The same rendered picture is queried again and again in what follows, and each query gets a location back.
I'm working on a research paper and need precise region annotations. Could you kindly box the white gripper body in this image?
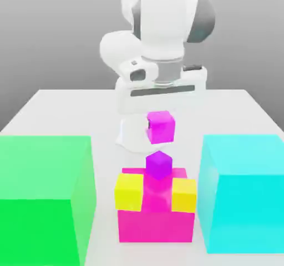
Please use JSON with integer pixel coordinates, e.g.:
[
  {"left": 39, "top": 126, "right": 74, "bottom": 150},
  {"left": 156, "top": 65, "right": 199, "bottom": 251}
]
[{"left": 114, "top": 68, "right": 209, "bottom": 115}]

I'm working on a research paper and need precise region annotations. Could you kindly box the small magenta cube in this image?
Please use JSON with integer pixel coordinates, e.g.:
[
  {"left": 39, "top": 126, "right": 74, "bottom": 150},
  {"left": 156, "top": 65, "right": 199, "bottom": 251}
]
[{"left": 146, "top": 110, "right": 176, "bottom": 145}]

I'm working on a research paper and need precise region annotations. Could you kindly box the small purple cube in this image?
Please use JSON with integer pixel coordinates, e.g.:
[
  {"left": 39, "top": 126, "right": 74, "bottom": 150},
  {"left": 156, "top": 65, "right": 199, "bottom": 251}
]
[{"left": 145, "top": 150, "right": 174, "bottom": 180}]

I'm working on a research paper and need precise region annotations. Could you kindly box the small golden yellow cube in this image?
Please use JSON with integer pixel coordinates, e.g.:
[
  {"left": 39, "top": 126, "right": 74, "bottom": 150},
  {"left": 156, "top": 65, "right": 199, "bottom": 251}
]
[{"left": 171, "top": 178, "right": 197, "bottom": 214}]

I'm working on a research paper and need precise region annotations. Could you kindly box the small lemon yellow cube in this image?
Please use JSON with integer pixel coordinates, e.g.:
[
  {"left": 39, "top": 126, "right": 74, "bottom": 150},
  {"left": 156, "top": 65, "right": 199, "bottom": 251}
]
[{"left": 114, "top": 173, "right": 145, "bottom": 213}]

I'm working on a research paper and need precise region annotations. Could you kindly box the large cyan box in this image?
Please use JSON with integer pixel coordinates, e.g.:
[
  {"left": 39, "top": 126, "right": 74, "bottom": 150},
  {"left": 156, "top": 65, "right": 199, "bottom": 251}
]
[{"left": 197, "top": 134, "right": 284, "bottom": 255}]

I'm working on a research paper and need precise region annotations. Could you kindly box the large pink box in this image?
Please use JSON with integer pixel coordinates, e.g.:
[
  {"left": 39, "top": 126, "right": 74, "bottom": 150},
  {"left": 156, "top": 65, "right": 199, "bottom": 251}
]
[{"left": 117, "top": 167, "right": 196, "bottom": 244}]

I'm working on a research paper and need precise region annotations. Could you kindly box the large green box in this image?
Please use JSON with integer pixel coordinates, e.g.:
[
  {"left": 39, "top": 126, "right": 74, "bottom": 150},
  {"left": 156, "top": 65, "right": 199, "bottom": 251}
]
[{"left": 0, "top": 135, "right": 98, "bottom": 266}]

